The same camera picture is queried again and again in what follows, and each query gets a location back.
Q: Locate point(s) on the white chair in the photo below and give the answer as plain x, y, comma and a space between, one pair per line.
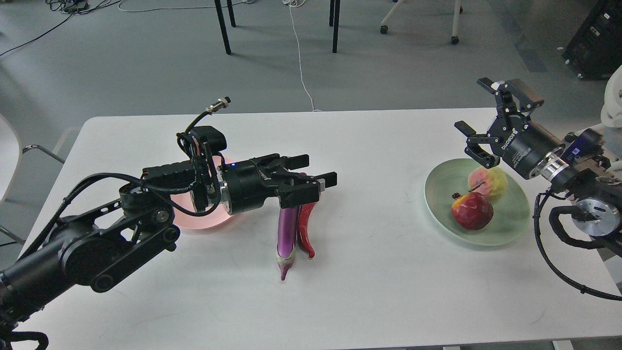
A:
611, 117
11, 151

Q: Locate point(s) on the black table leg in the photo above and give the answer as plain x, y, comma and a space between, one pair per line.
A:
333, 22
221, 20

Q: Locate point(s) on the red chili pepper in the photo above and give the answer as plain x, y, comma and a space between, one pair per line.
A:
306, 228

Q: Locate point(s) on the white rolling chair base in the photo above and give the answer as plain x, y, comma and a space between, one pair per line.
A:
447, 22

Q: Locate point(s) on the red pomegranate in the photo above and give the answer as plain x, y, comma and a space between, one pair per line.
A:
472, 210

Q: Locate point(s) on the white chair right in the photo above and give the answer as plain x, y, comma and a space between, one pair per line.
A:
611, 117

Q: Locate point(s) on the light green plate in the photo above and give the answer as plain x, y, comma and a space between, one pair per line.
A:
512, 210

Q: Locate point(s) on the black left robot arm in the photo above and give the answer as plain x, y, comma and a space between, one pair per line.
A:
111, 224

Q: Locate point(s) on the white chair left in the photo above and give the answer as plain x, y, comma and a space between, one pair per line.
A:
11, 151

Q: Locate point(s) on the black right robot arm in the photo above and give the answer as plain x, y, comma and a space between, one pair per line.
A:
576, 166

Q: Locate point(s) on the black equipment case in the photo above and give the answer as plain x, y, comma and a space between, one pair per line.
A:
595, 51

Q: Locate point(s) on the black table leg right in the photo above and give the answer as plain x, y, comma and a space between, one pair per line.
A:
333, 22

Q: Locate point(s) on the purple eggplant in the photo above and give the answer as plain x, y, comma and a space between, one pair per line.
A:
286, 233

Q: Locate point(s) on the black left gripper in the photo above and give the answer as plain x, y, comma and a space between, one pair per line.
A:
247, 184

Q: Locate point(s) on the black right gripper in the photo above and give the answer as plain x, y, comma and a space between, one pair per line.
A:
521, 143

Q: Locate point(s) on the yellow green peach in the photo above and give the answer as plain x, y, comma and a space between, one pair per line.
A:
492, 183

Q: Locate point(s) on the black table leg left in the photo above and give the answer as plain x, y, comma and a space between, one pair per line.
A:
221, 20

